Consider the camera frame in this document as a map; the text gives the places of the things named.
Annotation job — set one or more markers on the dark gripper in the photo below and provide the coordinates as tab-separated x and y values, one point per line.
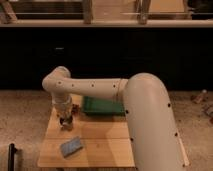
65	121

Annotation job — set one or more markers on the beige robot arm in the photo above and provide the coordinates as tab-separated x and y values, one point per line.
150	119

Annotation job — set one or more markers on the blue sponge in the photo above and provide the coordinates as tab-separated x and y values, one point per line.
71	146

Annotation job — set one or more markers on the green plastic tray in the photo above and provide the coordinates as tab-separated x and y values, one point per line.
94	106

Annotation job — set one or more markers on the black post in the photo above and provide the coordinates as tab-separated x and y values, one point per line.
11	155

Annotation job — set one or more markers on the wooden shelf frame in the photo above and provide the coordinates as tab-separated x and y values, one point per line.
106	13

